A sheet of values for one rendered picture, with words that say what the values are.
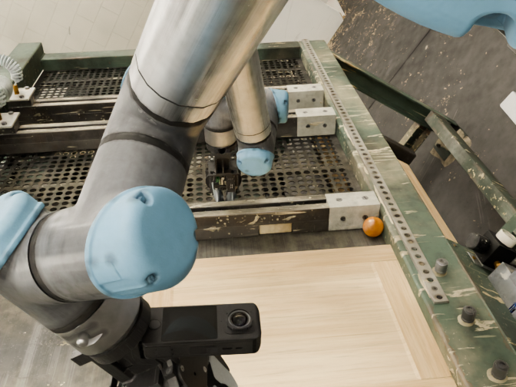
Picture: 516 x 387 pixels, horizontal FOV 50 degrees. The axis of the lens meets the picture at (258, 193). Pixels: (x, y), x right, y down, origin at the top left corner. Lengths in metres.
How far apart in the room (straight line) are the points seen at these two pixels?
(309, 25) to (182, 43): 4.49
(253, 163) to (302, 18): 3.75
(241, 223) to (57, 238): 0.95
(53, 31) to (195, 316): 6.10
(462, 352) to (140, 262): 0.81
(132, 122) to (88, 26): 6.02
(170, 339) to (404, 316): 0.71
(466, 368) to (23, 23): 6.05
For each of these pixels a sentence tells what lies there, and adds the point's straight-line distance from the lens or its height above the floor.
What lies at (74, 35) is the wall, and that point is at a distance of 6.53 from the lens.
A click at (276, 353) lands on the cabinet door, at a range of 1.09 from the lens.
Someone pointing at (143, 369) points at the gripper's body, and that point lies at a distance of 0.59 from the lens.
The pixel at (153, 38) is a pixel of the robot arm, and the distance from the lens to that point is 0.39.
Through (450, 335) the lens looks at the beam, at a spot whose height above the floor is 0.89.
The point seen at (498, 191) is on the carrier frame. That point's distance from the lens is 2.25.
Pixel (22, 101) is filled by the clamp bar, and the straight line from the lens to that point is 2.06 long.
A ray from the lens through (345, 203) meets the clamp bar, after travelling 1.37.
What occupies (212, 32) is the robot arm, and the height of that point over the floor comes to 1.60.
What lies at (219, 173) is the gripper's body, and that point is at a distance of 1.31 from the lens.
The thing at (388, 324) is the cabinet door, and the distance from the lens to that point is 1.16.
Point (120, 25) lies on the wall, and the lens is 6.39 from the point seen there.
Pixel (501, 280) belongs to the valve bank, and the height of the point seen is 0.74.
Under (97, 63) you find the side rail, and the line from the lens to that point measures 2.52.
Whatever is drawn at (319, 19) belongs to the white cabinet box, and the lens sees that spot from 4.85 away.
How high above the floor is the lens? 1.65
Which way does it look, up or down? 20 degrees down
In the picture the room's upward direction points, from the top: 66 degrees counter-clockwise
